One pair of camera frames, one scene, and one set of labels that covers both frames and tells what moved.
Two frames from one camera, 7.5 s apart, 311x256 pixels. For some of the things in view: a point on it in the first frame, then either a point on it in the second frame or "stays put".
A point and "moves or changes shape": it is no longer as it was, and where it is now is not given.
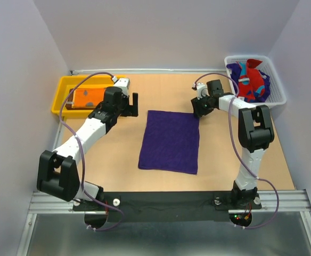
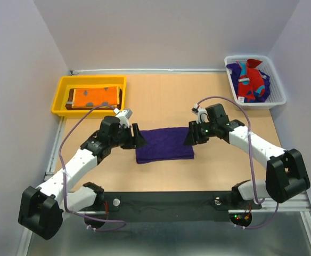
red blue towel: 251,81 stays put
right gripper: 196,103 -> 193,136
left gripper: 130,109 -> 137,141
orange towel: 87,97 stays put
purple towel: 171,142 moves or changes shape
